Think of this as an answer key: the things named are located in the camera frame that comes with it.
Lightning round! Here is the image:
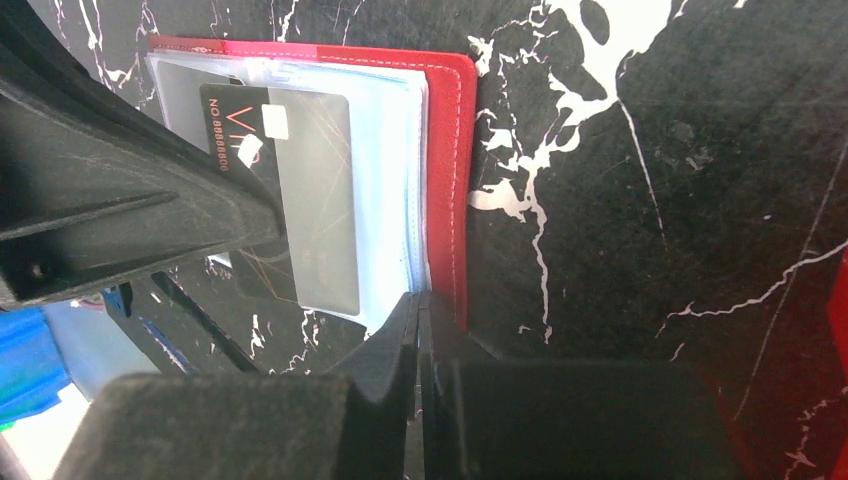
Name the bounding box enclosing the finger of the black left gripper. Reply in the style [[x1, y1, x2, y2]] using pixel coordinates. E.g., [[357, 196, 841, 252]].
[[1, 72, 282, 310], [0, 0, 280, 207]]

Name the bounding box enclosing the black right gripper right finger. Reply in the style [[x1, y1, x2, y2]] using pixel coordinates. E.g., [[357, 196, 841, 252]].
[[418, 292, 749, 479]]

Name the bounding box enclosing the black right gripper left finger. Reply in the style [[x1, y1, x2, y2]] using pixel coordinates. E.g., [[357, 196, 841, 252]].
[[55, 294, 421, 479]]

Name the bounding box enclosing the red card holder wallet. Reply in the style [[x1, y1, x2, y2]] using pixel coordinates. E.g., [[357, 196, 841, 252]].
[[147, 35, 477, 333]]

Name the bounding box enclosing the red plastic tray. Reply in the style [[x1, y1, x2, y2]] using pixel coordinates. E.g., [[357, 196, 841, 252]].
[[827, 253, 847, 378]]

